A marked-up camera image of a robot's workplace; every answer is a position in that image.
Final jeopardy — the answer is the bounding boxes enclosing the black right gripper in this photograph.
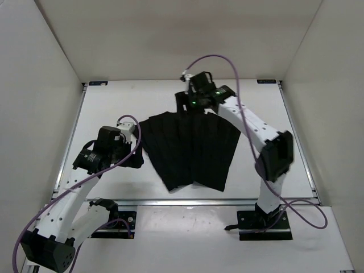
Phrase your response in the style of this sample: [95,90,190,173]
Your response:
[177,90,206,120]

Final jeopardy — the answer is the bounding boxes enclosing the black pleated skirt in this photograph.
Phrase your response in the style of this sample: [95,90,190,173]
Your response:
[138,110,242,193]

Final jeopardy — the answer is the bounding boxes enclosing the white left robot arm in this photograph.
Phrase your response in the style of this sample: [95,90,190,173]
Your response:
[20,122,143,272]

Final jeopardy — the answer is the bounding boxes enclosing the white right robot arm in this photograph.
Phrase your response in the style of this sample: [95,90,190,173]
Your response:
[179,72,294,228]

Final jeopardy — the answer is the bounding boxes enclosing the dark left corner label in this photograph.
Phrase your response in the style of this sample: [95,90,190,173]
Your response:
[88,81,108,86]

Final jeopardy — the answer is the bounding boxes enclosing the dark corner label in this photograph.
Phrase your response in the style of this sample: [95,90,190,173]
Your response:
[88,81,108,86]
[257,79,276,84]

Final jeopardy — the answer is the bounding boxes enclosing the dark right corner label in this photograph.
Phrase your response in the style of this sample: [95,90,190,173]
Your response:
[257,79,276,84]

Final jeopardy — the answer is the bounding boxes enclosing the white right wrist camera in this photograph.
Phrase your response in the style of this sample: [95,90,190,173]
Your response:
[180,70,194,94]

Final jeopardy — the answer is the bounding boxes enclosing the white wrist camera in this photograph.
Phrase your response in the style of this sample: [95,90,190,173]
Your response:
[180,70,194,94]
[117,122,135,144]

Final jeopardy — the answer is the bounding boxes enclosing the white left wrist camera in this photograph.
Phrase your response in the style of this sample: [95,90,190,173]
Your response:
[117,122,135,144]

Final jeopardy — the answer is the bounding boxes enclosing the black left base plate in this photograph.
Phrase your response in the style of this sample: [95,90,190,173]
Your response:
[89,207,137,239]

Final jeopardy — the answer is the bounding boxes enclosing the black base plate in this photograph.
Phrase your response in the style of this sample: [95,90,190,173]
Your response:
[237,210,293,241]
[89,207,137,239]

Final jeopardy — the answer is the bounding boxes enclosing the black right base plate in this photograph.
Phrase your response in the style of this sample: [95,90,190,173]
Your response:
[237,210,293,241]

